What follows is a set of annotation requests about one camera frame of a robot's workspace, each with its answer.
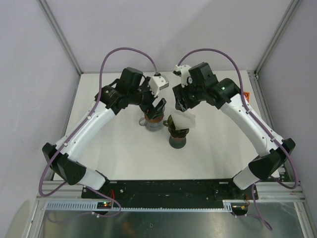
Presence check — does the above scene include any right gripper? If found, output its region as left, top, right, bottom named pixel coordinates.
left=172, top=78, right=206, bottom=112

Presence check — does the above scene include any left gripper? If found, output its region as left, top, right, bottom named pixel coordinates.
left=128, top=77, right=166, bottom=119

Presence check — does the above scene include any brown dripper ring holder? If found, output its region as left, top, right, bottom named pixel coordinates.
left=144, top=115, right=164, bottom=123

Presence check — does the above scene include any clear glass server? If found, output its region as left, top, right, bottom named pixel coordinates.
left=139, top=118, right=163, bottom=132

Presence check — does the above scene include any dark olive dripper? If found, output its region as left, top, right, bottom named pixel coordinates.
left=163, top=115, right=189, bottom=138

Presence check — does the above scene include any red and grey carafe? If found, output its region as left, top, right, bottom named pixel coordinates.
left=169, top=136, right=187, bottom=149

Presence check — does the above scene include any orange coffee filter box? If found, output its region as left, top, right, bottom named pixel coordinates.
left=243, top=91, right=250, bottom=103

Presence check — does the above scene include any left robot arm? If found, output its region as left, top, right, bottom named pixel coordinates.
left=42, top=67, right=169, bottom=198

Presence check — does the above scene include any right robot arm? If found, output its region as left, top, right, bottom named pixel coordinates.
left=172, top=62, right=295, bottom=199

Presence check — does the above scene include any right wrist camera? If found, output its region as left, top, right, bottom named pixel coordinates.
left=173, top=64, right=192, bottom=88

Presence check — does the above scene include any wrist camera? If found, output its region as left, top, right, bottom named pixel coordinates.
left=149, top=75, right=169, bottom=97
left=173, top=64, right=192, bottom=88

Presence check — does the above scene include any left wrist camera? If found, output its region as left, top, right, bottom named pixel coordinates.
left=149, top=75, right=169, bottom=97

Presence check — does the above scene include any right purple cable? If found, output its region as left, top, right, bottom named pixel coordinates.
left=178, top=48, right=299, bottom=230

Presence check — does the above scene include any purple cable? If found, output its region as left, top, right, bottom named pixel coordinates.
left=178, top=48, right=299, bottom=230
left=38, top=47, right=159, bottom=223

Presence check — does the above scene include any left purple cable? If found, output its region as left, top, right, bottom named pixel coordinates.
left=38, top=47, right=159, bottom=223

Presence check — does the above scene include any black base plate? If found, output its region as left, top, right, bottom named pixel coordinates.
left=81, top=178, right=258, bottom=209

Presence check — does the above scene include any grey cable duct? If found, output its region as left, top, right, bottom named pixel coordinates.
left=45, top=200, right=250, bottom=212

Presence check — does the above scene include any aluminium frame rail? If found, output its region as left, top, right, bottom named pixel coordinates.
left=36, top=180, right=305, bottom=201

